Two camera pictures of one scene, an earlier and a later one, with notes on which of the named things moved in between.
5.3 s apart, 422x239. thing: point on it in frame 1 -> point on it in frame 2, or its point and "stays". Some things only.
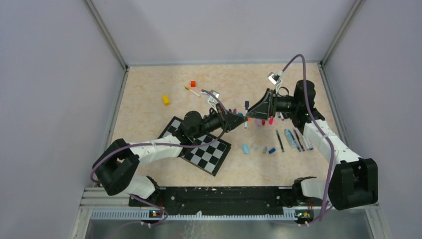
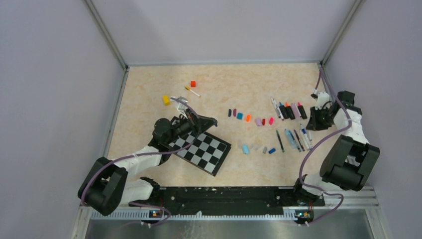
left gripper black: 232,121 -> 194,123
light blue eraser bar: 290,139 stays
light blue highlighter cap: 246,149 stays
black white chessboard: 205,151 stays
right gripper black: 265,108 -> 313,124
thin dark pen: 302,149 stays
